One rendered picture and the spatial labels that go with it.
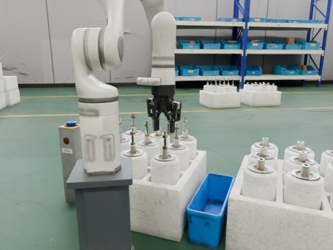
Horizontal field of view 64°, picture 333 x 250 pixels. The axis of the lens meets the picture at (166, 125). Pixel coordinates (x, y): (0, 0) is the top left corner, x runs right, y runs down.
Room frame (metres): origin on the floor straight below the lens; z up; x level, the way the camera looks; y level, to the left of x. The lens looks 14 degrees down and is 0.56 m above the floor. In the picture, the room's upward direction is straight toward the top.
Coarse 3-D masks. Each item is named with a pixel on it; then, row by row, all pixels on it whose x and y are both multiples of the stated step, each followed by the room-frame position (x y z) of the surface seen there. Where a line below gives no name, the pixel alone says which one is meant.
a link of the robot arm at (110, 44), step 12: (108, 0) 0.64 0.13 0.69; (120, 0) 0.66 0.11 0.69; (108, 12) 0.63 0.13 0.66; (120, 12) 0.65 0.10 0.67; (108, 24) 0.61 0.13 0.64; (120, 24) 0.63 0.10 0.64; (108, 36) 0.58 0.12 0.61; (120, 36) 0.62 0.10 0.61; (108, 48) 0.58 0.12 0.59; (120, 48) 0.61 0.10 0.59; (108, 60) 0.58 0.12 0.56; (120, 60) 0.60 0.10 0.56
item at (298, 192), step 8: (288, 176) 0.69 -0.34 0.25; (288, 184) 0.68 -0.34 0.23; (296, 184) 0.66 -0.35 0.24; (304, 184) 0.65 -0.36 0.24; (312, 184) 0.64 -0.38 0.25; (320, 184) 0.65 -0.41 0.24; (288, 192) 0.68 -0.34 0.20; (296, 192) 0.66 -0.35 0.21; (304, 192) 0.65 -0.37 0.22; (312, 192) 0.64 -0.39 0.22; (320, 192) 0.65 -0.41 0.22; (288, 200) 0.68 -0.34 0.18; (296, 200) 0.66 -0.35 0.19; (304, 200) 0.65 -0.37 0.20; (312, 200) 0.64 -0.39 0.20; (320, 200) 0.65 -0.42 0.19; (312, 208) 0.64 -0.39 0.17
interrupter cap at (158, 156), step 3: (159, 153) 0.86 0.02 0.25; (168, 153) 0.86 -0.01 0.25; (171, 153) 0.86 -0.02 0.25; (156, 156) 0.83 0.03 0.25; (159, 156) 0.83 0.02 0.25; (168, 156) 0.84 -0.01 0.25; (171, 156) 0.83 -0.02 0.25; (174, 156) 0.83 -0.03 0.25; (156, 159) 0.81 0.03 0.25; (159, 159) 0.80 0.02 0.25; (162, 159) 0.80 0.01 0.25; (165, 159) 0.80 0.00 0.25; (168, 159) 0.80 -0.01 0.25; (171, 159) 0.80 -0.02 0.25; (174, 159) 0.81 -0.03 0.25
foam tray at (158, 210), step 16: (192, 160) 0.99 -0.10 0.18; (192, 176) 0.87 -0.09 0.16; (144, 192) 0.77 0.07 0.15; (160, 192) 0.76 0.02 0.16; (176, 192) 0.74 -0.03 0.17; (192, 192) 0.88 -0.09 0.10; (144, 208) 0.78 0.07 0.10; (160, 208) 0.76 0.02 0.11; (176, 208) 0.74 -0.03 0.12; (144, 224) 0.78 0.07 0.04; (160, 224) 0.76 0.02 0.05; (176, 224) 0.74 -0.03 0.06; (176, 240) 0.74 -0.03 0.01
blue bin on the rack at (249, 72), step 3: (237, 66) 6.15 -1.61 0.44; (246, 66) 6.20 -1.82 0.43; (249, 66) 6.21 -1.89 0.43; (252, 66) 6.20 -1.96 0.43; (255, 66) 6.06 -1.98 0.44; (258, 66) 5.93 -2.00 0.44; (246, 69) 6.20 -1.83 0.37; (249, 69) 6.21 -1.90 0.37; (252, 69) 6.18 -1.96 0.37; (255, 69) 6.05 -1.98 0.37; (258, 69) 5.91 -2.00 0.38; (246, 72) 5.71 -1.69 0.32; (249, 72) 5.70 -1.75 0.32; (252, 72) 5.72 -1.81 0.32; (255, 72) 5.73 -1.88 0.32; (258, 72) 5.74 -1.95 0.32; (261, 72) 5.75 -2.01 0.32; (246, 75) 5.71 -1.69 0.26; (249, 75) 5.72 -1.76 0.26; (252, 75) 5.73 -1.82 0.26; (255, 75) 5.74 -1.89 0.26; (258, 75) 5.75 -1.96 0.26
